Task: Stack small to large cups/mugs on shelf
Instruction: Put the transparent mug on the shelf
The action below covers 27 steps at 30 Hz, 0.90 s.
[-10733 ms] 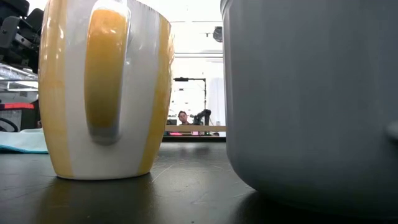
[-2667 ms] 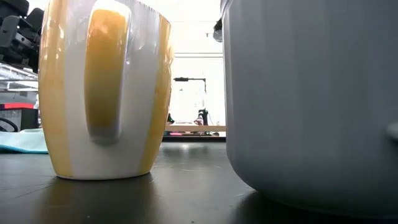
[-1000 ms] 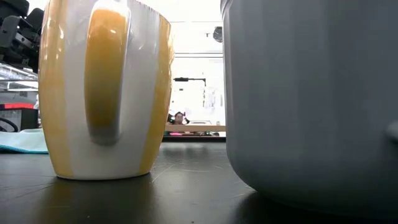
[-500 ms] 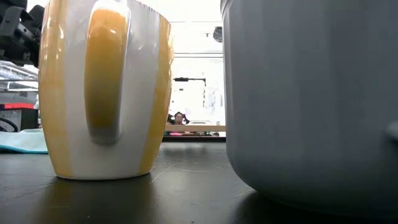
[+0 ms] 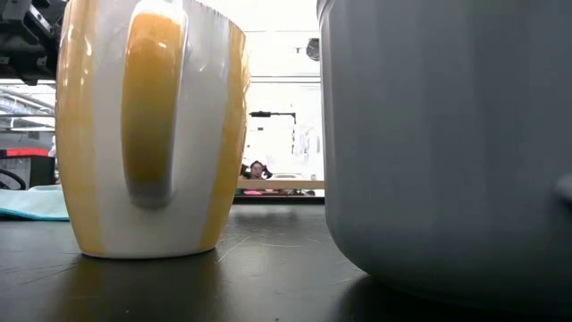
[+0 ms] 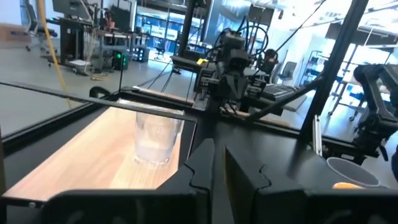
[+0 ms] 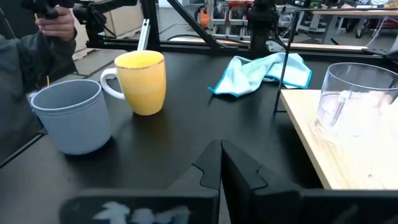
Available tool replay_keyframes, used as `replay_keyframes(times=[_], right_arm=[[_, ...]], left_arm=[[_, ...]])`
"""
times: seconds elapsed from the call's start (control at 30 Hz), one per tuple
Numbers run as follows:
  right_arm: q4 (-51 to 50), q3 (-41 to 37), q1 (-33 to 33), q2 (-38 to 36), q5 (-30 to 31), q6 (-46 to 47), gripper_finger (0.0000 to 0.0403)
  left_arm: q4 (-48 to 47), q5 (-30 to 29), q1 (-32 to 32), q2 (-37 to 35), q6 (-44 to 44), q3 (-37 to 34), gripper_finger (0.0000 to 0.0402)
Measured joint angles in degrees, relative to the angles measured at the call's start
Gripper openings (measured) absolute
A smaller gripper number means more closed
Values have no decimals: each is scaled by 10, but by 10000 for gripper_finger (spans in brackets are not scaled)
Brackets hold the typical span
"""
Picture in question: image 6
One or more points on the black clamp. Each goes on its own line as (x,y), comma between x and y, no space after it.
(94,91)

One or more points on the black office chair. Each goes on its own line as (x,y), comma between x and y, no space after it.
(31,18)

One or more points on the grey mug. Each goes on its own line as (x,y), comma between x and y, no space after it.
(354,172)

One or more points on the cardboard box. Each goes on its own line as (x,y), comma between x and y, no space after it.
(14,32)

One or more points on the black metal shelf frame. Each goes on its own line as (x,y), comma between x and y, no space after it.
(174,114)

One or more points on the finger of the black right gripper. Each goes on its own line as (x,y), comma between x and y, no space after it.
(243,88)
(234,88)

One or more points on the black aluminium rig frame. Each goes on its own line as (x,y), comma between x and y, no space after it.
(334,62)

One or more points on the green-lit computer tower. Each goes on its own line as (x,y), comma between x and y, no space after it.
(119,60)

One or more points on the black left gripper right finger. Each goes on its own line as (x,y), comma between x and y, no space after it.
(280,205)

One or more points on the wooden shelf board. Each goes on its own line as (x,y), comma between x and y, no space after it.
(77,161)

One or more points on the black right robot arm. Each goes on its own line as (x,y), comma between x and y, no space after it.
(233,40)

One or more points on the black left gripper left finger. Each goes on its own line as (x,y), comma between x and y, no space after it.
(174,205)

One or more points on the black keyboard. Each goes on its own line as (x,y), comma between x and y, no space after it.
(278,91)

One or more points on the grey office chair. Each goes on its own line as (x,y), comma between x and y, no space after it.
(289,70)

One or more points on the clear glass mug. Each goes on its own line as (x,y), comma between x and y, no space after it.
(155,140)

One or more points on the black desk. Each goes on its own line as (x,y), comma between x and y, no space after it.
(70,40)

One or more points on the silver angle bracket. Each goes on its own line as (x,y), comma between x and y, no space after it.
(317,137)

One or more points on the grey desk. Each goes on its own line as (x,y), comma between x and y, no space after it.
(295,104)

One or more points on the computer monitor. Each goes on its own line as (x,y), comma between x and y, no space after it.
(70,7)

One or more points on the yellow tag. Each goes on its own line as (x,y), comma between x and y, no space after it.
(202,61)

